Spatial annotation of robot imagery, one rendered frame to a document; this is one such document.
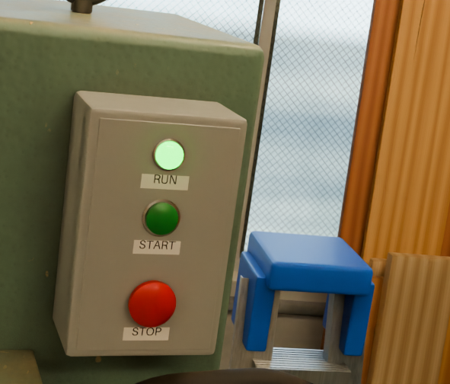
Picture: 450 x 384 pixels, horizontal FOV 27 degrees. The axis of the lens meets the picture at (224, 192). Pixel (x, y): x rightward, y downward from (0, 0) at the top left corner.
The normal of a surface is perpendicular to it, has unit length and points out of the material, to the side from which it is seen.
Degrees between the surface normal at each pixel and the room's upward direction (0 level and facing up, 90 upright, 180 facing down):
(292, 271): 90
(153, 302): 90
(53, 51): 90
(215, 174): 90
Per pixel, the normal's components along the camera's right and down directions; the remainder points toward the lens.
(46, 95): 0.31, 0.27
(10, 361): 0.14, -0.96
